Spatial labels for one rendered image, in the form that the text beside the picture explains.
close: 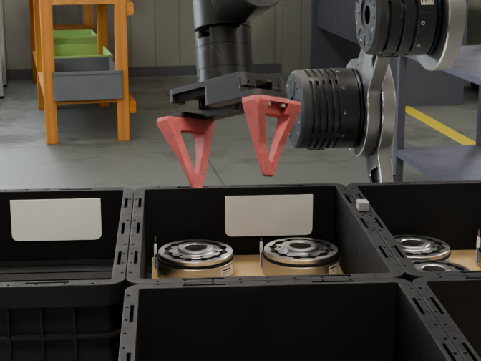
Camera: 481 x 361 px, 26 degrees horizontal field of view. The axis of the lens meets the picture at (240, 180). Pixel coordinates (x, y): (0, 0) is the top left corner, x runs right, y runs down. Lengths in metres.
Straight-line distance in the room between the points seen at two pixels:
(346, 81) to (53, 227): 0.98
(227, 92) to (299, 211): 0.51
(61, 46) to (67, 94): 1.29
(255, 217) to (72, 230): 0.26
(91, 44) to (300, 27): 2.10
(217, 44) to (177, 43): 7.64
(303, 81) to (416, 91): 5.14
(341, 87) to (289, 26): 6.44
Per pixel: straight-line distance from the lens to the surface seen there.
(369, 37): 1.82
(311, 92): 2.26
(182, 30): 8.67
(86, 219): 1.48
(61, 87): 6.08
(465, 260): 1.51
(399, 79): 5.13
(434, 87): 7.43
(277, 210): 1.48
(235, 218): 1.48
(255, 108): 0.99
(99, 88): 6.10
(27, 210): 1.49
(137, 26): 8.63
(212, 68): 1.04
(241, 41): 1.05
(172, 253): 1.40
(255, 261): 1.47
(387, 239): 1.25
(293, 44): 8.73
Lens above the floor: 1.31
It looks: 14 degrees down
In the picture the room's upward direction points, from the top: straight up
